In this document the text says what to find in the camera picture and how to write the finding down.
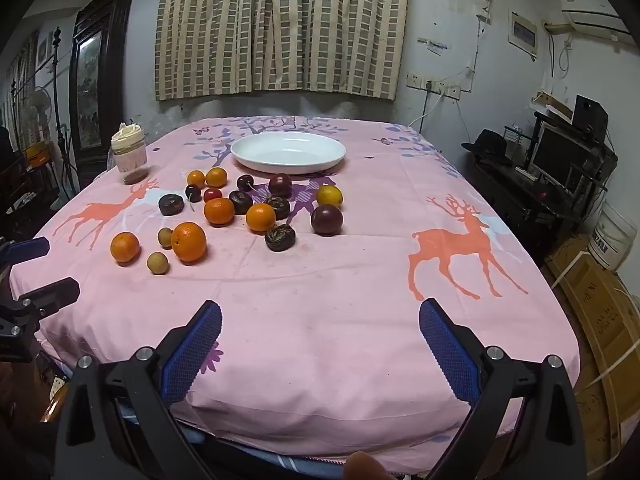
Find small dark purple passion fruit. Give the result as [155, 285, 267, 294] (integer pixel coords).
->
[268, 173, 293, 198]

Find dark brown water chestnut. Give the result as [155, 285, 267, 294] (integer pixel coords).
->
[228, 190, 254, 216]
[264, 225, 296, 253]
[264, 195, 291, 221]
[158, 193, 184, 217]

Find white plastic bucket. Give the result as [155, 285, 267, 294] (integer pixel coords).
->
[587, 200, 638, 271]

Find glass jar with cream lid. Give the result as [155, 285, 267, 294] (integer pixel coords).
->
[110, 122, 149, 186]

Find person's right hand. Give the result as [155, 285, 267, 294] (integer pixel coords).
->
[345, 451, 386, 480]

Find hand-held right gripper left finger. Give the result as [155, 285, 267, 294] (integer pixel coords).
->
[54, 300, 223, 480]

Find computer monitor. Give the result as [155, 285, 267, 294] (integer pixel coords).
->
[530, 124, 593, 191]

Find orange tangerine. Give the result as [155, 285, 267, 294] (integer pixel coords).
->
[171, 221, 207, 263]
[110, 231, 141, 264]
[245, 202, 277, 234]
[203, 197, 236, 226]

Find black computer desk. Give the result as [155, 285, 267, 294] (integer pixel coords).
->
[470, 110, 618, 261]

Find striped beige curtain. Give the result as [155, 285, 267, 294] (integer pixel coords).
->
[154, 0, 412, 102]

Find white air conditioner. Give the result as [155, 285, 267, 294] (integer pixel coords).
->
[559, 0, 636, 43]

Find pink deer print tablecloth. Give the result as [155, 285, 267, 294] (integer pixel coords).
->
[9, 116, 581, 476]

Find black speaker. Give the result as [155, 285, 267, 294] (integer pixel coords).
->
[571, 94, 609, 143]

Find black hat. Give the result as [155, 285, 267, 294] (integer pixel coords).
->
[461, 129, 513, 167]

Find yellow round fruit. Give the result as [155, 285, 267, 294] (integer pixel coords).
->
[315, 185, 344, 209]

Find flat cardboard boxes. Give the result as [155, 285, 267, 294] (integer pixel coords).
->
[545, 234, 640, 476]

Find large purple passion fruit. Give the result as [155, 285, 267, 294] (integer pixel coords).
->
[310, 204, 344, 236]

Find black coat stand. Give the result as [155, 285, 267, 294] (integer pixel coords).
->
[50, 27, 76, 196]

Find white power cable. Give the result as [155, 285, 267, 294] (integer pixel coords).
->
[406, 91, 443, 130]

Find white oval plate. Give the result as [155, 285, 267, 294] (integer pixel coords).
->
[230, 131, 347, 175]

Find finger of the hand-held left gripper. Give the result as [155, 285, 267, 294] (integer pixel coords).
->
[0, 237, 51, 273]
[17, 276, 81, 318]

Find standing fan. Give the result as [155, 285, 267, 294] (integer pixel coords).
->
[27, 85, 53, 131]

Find white wall electrical panel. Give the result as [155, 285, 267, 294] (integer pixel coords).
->
[508, 9, 539, 61]

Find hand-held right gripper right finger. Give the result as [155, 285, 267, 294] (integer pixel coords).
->
[417, 298, 587, 480]

